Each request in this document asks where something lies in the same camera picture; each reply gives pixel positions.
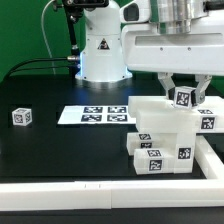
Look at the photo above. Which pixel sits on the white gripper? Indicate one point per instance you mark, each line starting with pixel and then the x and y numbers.
pixel 177 36

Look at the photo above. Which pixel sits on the white chair nut cube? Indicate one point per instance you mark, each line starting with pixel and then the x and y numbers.
pixel 22 116

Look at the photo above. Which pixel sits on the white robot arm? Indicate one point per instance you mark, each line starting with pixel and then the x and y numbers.
pixel 102 59

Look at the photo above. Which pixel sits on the flat white chair back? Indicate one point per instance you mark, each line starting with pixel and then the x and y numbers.
pixel 97 114

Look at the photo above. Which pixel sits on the white obstacle fence wall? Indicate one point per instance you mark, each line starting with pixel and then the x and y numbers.
pixel 206 192

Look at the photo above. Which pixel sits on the black camera stand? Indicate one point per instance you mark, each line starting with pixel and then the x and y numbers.
pixel 74 10

